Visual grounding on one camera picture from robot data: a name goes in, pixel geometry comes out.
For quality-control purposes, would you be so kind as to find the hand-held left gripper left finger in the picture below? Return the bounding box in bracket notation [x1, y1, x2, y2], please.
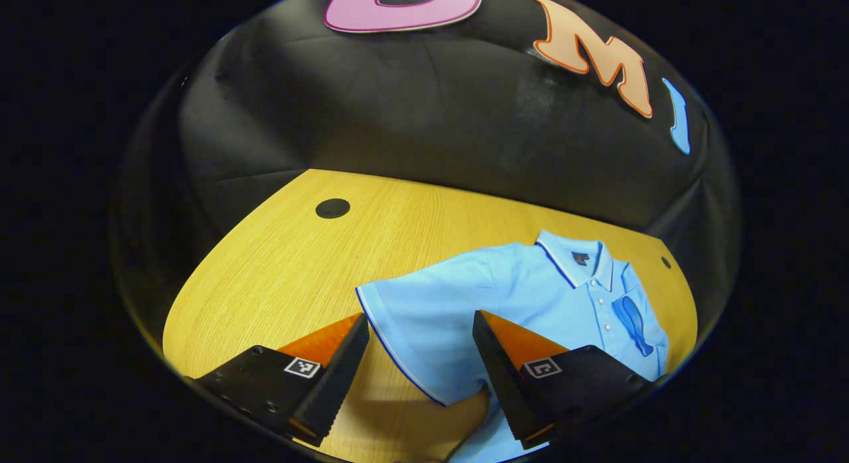
[182, 312, 370, 448]

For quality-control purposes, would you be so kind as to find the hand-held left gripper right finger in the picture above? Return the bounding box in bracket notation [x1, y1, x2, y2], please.
[472, 310, 654, 450]

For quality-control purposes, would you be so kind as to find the light blue polo T-shirt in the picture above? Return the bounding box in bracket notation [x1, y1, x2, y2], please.
[355, 230, 671, 463]

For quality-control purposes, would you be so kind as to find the black backdrop cloth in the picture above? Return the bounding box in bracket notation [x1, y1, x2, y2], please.
[109, 0, 740, 364]

